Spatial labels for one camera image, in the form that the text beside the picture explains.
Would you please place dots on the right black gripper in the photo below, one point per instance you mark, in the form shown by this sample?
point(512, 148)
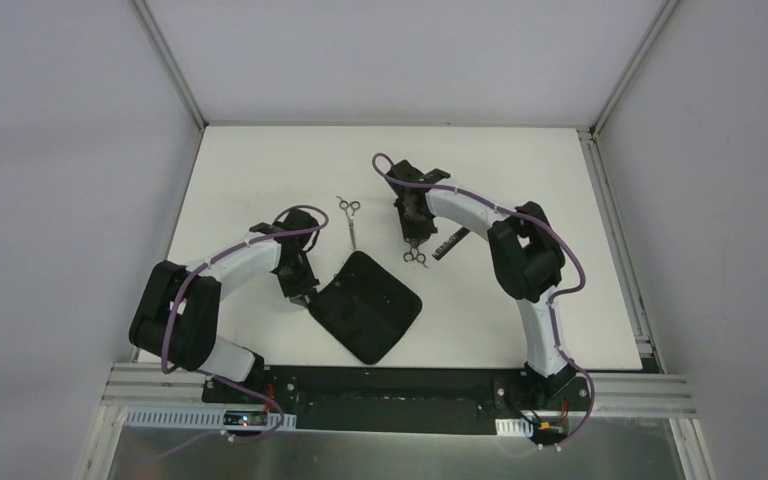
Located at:
point(414, 230)

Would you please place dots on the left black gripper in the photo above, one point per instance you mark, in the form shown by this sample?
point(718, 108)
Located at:
point(298, 287)

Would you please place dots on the black zip tool case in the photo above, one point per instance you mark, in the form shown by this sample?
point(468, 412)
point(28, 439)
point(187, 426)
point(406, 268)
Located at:
point(365, 308)

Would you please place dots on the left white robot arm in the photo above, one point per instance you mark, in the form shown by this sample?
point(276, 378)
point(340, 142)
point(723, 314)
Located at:
point(178, 313)

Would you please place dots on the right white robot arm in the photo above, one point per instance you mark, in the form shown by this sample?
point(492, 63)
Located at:
point(527, 260)

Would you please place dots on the silver black hair scissors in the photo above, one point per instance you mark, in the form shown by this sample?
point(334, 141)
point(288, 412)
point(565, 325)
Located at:
point(415, 255)

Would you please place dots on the black comb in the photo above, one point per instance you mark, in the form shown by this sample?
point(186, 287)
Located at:
point(451, 242)

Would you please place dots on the silver thinning scissors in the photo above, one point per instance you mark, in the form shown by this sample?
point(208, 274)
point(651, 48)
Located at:
point(350, 208)

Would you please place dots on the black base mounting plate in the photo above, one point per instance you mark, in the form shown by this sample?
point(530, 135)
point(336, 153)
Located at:
point(413, 400)

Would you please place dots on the aluminium frame rail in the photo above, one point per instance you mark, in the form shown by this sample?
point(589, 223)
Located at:
point(623, 394)

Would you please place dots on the left white cable duct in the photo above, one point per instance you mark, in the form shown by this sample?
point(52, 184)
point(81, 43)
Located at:
point(207, 419)

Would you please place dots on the white cable duct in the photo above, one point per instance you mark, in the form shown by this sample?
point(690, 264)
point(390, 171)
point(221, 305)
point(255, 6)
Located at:
point(207, 419)
point(514, 428)

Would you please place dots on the right white cable duct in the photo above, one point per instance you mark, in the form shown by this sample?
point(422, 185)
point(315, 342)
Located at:
point(514, 428)

